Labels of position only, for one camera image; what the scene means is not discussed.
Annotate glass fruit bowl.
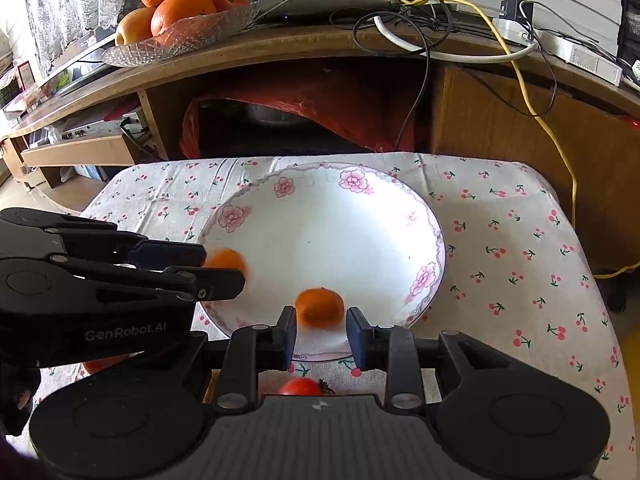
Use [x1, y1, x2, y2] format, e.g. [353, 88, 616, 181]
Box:
[101, 2, 260, 67]

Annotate wooden tv cabinet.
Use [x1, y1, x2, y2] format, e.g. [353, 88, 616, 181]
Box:
[4, 27, 639, 269]

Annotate black power adapter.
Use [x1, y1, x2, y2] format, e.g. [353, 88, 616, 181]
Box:
[499, 0, 534, 24]

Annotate dark red tomato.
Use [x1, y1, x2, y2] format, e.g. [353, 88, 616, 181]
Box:
[82, 354, 129, 375]

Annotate black thin cable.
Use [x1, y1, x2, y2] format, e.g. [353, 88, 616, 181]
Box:
[351, 6, 454, 154]

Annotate yellow cable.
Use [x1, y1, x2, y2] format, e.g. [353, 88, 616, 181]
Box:
[307, 0, 640, 281]

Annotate red plastic bag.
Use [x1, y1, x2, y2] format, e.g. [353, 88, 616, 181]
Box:
[179, 73, 422, 158]

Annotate front orange in bowl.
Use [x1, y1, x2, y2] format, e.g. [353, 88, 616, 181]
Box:
[151, 0, 217, 36]

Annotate white power strip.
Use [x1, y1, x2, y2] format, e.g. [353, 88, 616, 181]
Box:
[492, 18, 623, 87]

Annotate white lace curtain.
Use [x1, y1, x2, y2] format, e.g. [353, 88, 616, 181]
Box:
[19, 0, 141, 74]

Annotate small mandarin orange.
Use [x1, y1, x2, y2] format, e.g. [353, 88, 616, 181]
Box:
[204, 247, 248, 278]

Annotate white thick cable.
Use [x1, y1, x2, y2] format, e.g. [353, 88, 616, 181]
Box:
[372, 13, 540, 65]

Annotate yellow apple in bowl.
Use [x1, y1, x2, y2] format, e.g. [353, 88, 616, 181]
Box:
[115, 6, 155, 46]

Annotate cherry print tablecloth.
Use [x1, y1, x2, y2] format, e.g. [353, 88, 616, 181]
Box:
[85, 153, 639, 479]

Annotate white floral ceramic plate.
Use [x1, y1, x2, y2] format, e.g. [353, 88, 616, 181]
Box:
[198, 162, 446, 335]

